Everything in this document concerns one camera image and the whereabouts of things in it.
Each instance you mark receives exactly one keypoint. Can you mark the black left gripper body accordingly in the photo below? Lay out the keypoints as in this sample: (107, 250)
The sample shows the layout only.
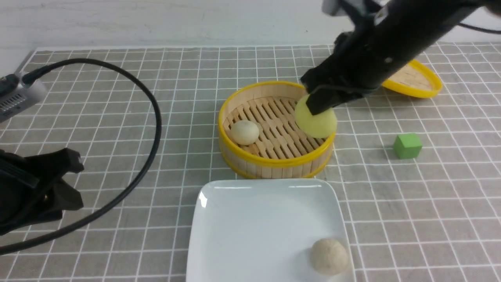
(33, 189)

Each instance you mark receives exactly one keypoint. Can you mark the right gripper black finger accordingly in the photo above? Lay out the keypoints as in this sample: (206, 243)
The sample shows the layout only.
(323, 98)

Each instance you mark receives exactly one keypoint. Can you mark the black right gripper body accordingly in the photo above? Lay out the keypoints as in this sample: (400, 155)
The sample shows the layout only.
(362, 63)

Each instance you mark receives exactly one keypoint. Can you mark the yellow steamed bun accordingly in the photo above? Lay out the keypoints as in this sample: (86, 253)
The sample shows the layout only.
(318, 126)

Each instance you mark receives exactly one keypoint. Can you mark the cream white steamed bun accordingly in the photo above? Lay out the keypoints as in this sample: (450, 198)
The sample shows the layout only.
(244, 132)

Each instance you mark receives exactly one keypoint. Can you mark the beige steamed bun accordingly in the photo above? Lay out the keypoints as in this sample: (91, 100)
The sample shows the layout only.
(328, 257)

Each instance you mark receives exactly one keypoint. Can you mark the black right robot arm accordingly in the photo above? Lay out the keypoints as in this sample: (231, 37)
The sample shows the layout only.
(426, 20)

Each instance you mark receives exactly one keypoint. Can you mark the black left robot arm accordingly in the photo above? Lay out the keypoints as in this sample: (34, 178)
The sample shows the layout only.
(33, 189)

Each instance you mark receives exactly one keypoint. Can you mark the white square plate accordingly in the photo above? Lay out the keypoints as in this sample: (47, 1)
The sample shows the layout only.
(263, 231)

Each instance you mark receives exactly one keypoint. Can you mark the bamboo steamer lid yellow rim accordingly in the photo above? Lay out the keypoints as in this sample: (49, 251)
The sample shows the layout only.
(415, 80)

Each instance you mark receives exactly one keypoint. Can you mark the bamboo steamer basket yellow rim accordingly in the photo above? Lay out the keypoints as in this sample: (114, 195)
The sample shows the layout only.
(282, 150)

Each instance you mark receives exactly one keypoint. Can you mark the green cube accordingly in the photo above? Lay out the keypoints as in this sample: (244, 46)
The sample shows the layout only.
(407, 146)

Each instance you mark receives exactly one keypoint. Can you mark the grey checkered tablecloth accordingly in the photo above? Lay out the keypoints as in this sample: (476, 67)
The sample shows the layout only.
(432, 218)

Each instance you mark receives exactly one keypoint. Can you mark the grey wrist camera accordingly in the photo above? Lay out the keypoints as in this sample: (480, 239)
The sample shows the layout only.
(16, 96)

